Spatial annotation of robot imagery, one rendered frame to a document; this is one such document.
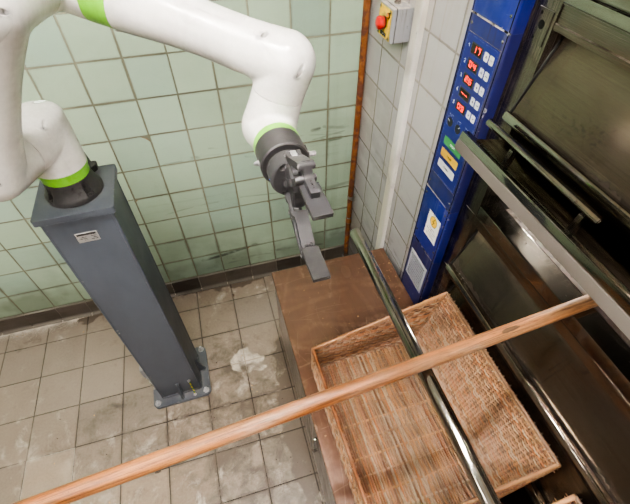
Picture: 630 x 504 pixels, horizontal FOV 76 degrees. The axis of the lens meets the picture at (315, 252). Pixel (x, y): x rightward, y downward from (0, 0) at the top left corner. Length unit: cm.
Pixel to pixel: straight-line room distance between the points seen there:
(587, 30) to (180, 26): 71
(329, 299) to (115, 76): 115
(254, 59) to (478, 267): 85
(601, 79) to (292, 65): 56
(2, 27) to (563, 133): 96
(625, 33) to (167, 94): 141
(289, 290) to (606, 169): 117
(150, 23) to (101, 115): 100
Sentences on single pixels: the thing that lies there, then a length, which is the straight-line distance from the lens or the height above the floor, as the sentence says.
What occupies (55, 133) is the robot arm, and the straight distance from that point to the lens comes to 116.
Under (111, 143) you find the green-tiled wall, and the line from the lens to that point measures 186.
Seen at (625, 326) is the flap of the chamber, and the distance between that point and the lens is 75.
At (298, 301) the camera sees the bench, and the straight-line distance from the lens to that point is 164.
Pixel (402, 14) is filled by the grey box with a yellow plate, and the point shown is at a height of 149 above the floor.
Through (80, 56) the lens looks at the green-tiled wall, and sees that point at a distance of 172.
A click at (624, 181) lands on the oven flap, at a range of 87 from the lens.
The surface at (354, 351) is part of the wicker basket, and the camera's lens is 147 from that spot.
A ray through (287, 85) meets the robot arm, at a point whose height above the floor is 159.
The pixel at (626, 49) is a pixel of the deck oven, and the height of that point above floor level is 166.
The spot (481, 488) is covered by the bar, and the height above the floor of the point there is 117.
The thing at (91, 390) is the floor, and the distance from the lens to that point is 236.
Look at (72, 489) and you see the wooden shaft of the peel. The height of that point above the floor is 120.
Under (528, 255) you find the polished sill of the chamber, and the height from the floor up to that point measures 118.
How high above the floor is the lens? 192
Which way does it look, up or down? 48 degrees down
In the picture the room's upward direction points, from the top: straight up
